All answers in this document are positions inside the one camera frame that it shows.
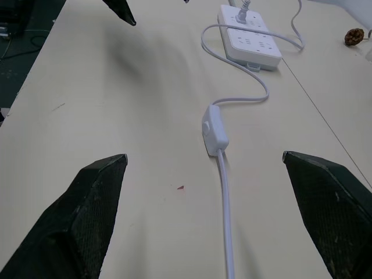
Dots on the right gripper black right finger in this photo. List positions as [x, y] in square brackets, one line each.
[340, 215]

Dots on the brown dried seed pod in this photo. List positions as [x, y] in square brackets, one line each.
[353, 37]

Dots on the black equipment case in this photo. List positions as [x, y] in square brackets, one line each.
[14, 14]

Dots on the white power strip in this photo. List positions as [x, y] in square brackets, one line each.
[255, 48]

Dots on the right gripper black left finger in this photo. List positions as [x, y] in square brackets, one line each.
[67, 226]

